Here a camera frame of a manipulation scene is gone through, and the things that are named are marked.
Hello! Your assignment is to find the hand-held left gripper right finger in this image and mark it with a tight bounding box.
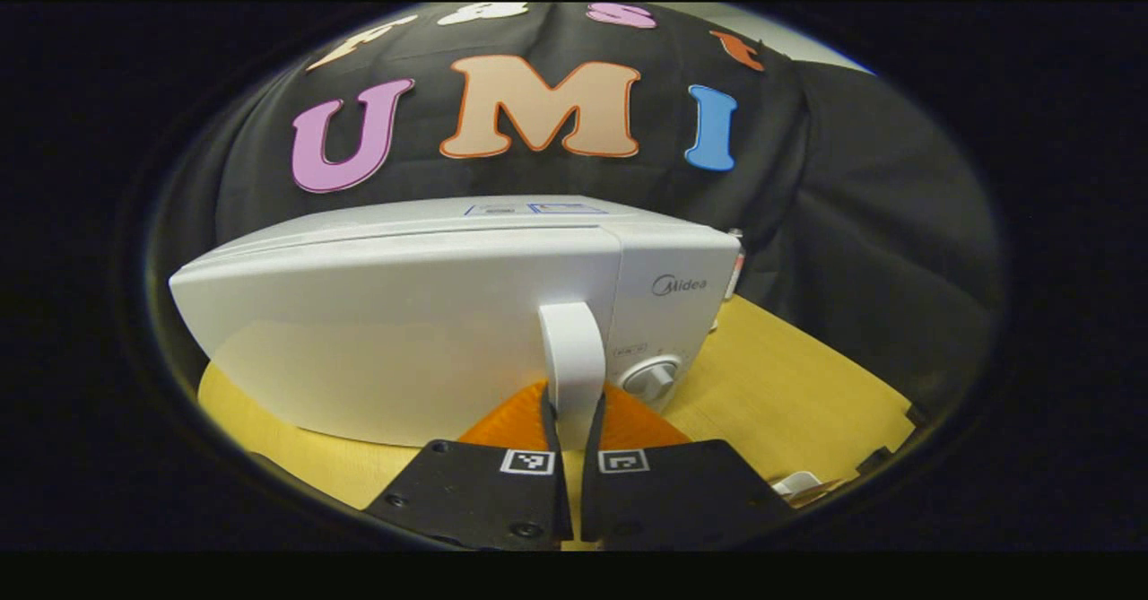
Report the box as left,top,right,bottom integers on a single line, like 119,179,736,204
581,383,795,552

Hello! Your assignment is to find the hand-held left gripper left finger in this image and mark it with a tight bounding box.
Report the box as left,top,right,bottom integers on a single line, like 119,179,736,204
363,380,575,552

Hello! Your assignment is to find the white microwave oven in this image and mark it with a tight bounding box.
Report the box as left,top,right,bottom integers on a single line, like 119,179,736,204
169,195,743,450

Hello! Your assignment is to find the small white plate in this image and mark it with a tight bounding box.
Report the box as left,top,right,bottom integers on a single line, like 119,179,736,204
771,472,824,499

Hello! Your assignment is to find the black backdrop cloth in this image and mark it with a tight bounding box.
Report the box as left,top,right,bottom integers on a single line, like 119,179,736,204
148,4,1001,422

